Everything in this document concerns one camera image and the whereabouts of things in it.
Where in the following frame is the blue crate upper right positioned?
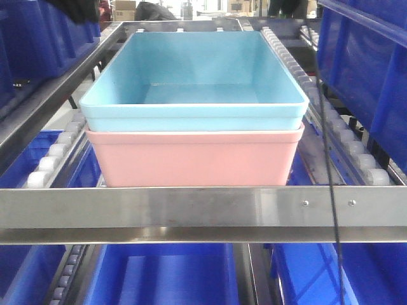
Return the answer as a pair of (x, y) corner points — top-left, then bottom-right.
(317, 1), (406, 171)

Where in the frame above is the pink plastic box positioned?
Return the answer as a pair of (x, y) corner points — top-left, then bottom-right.
(86, 126), (305, 187)

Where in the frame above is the light blue plastic box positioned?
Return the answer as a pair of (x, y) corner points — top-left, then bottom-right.
(79, 31), (309, 132)

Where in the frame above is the cardboard box background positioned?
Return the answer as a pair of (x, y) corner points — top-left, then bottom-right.
(111, 1), (137, 22)

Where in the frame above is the white roller track left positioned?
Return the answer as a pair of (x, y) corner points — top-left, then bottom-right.
(24, 111), (86, 189)

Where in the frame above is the blue crate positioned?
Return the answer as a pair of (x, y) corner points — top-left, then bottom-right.
(270, 152), (407, 305)
(83, 243), (239, 304)
(317, 1), (406, 171)
(0, 129), (102, 305)
(1, 1), (100, 118)

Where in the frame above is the white roller track right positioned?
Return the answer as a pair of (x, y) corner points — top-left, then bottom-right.
(261, 27), (393, 186)

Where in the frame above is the stainless steel shelf rack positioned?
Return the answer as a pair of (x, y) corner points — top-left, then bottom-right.
(0, 17), (407, 305)

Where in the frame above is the blue crate lower left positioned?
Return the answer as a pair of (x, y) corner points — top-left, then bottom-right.
(0, 129), (102, 305)

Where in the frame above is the white roller track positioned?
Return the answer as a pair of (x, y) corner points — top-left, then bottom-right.
(24, 111), (86, 189)
(261, 27), (393, 186)

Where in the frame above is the blue crate lower right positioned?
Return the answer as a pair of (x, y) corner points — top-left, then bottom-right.
(270, 152), (407, 305)

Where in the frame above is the blue crate upper left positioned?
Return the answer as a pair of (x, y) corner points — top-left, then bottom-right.
(1, 1), (100, 118)

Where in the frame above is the blue crate lower centre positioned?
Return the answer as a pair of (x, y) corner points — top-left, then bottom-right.
(83, 243), (239, 304)

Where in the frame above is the black hanging cable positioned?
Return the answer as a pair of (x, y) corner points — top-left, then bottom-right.
(305, 17), (347, 305)

